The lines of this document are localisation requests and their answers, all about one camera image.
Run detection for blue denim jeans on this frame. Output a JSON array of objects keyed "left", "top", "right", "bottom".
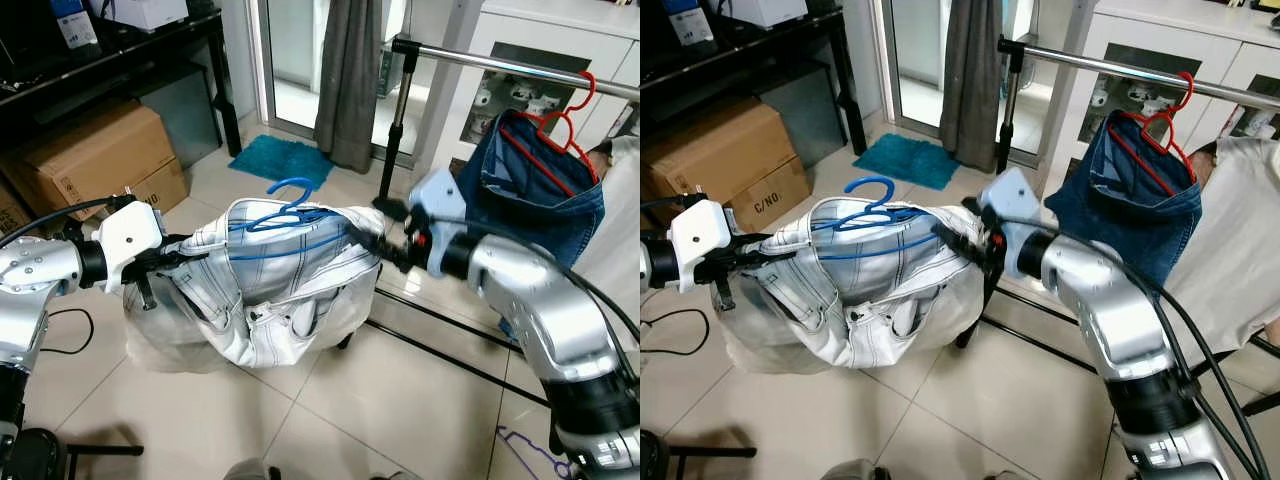
[
  {"left": 455, "top": 110, "right": 606, "bottom": 271},
  {"left": 1045, "top": 108, "right": 1204, "bottom": 291}
]

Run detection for teal bath mat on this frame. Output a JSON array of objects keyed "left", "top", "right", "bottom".
[
  {"left": 852, "top": 132, "right": 963, "bottom": 191},
  {"left": 228, "top": 133, "right": 336, "bottom": 191}
]

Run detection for grey robot left foot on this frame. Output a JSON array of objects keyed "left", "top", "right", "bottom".
[
  {"left": 820, "top": 458, "right": 881, "bottom": 480},
  {"left": 225, "top": 458, "right": 283, "bottom": 480}
]

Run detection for purple hanger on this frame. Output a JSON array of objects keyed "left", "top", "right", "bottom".
[{"left": 495, "top": 425, "right": 573, "bottom": 479}]

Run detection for grey curtain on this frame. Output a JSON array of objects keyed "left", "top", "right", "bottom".
[
  {"left": 313, "top": 0, "right": 386, "bottom": 174},
  {"left": 938, "top": 0, "right": 1011, "bottom": 173}
]

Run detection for red plastic hanger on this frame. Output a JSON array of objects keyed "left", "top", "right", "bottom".
[
  {"left": 1115, "top": 70, "right": 1199, "bottom": 196},
  {"left": 500, "top": 70, "right": 601, "bottom": 196}
]

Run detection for cardboard box printed C/NO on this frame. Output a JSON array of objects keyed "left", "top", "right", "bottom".
[
  {"left": 125, "top": 158, "right": 191, "bottom": 216},
  {"left": 722, "top": 155, "right": 813, "bottom": 236}
]

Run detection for white shirt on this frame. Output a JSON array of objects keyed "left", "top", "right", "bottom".
[
  {"left": 570, "top": 135, "right": 641, "bottom": 301},
  {"left": 1165, "top": 135, "right": 1280, "bottom": 351}
]

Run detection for grey metal panel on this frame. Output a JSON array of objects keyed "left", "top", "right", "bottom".
[
  {"left": 140, "top": 65, "right": 226, "bottom": 171},
  {"left": 760, "top": 65, "right": 851, "bottom": 171}
]

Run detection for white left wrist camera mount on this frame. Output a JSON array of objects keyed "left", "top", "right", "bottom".
[
  {"left": 95, "top": 200, "right": 166, "bottom": 293},
  {"left": 668, "top": 198, "right": 733, "bottom": 294}
]

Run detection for blue and white carton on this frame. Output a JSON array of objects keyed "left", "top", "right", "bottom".
[
  {"left": 48, "top": 0, "right": 101, "bottom": 51},
  {"left": 663, "top": 0, "right": 726, "bottom": 46}
]

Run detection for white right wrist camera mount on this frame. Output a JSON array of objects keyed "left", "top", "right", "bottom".
[
  {"left": 978, "top": 166, "right": 1038, "bottom": 246},
  {"left": 405, "top": 168, "right": 468, "bottom": 251}
]

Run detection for white sliding door frame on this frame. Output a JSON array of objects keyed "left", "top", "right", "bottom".
[
  {"left": 870, "top": 0, "right": 1096, "bottom": 151},
  {"left": 245, "top": 0, "right": 471, "bottom": 151}
]

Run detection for white desktop device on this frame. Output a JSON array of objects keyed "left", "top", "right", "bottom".
[
  {"left": 88, "top": 0, "right": 191, "bottom": 31},
  {"left": 738, "top": 0, "right": 811, "bottom": 29}
]

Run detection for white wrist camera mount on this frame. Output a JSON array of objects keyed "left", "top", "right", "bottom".
[
  {"left": 95, "top": 200, "right": 166, "bottom": 293},
  {"left": 668, "top": 198, "right": 733, "bottom": 294},
  {"left": 405, "top": 168, "right": 468, "bottom": 251},
  {"left": 978, "top": 166, "right": 1038, "bottom": 246}
]

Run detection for white glass door cabinet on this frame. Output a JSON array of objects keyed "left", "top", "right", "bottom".
[
  {"left": 1050, "top": 0, "right": 1280, "bottom": 171},
  {"left": 415, "top": 0, "right": 641, "bottom": 181}
]

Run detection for blue plastic hanger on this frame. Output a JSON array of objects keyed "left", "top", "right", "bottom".
[
  {"left": 812, "top": 175, "right": 946, "bottom": 263},
  {"left": 228, "top": 177, "right": 346, "bottom": 263}
]

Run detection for steel and black clothes rack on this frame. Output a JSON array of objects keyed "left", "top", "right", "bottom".
[
  {"left": 340, "top": 35, "right": 641, "bottom": 406},
  {"left": 955, "top": 35, "right": 1280, "bottom": 386}
]

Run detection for black side table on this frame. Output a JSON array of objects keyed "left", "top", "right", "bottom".
[
  {"left": 640, "top": 5, "right": 869, "bottom": 156},
  {"left": 0, "top": 8, "right": 243, "bottom": 161}
]

